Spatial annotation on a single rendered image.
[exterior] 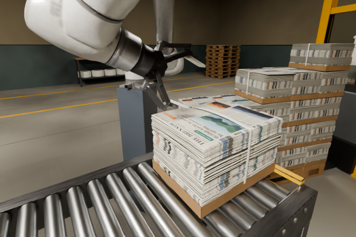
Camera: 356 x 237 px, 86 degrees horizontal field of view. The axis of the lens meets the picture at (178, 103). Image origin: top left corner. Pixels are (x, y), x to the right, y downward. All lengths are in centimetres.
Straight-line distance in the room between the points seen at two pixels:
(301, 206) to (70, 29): 76
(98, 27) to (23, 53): 716
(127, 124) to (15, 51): 638
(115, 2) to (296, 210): 71
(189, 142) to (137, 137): 89
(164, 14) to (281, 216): 92
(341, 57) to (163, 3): 162
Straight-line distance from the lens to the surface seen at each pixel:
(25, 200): 84
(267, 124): 69
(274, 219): 69
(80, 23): 39
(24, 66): 755
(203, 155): 50
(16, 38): 754
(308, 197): 81
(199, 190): 58
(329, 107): 221
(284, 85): 174
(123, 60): 44
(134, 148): 146
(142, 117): 131
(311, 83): 195
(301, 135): 208
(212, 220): 65
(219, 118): 68
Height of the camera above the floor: 127
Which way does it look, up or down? 17 degrees down
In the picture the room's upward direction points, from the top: straight up
